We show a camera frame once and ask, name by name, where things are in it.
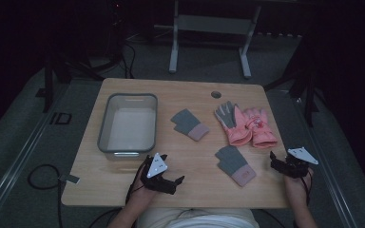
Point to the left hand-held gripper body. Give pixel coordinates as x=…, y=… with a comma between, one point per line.
x=156, y=166

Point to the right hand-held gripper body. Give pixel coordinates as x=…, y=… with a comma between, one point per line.
x=299, y=158

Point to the grey knit glove pink cuff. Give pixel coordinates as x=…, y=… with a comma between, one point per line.
x=233, y=161
x=185, y=122

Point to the grey plastic storage bin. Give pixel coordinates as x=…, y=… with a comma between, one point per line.
x=131, y=128

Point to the person's right hand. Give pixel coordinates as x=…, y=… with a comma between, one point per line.
x=297, y=188

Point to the person's left hand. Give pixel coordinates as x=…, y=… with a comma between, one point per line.
x=142, y=194

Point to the person's light clothing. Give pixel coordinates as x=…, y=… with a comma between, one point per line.
x=196, y=218

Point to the pink ski glove grey palm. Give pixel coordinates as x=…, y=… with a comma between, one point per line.
x=237, y=126

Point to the black tripod stand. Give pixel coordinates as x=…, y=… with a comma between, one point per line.
x=48, y=85
x=307, y=95

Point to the small grey tag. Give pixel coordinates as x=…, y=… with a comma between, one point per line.
x=71, y=179

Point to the white metal stand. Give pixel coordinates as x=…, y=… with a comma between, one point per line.
x=214, y=24

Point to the grey floor rail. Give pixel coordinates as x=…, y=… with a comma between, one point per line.
x=326, y=164
x=19, y=158

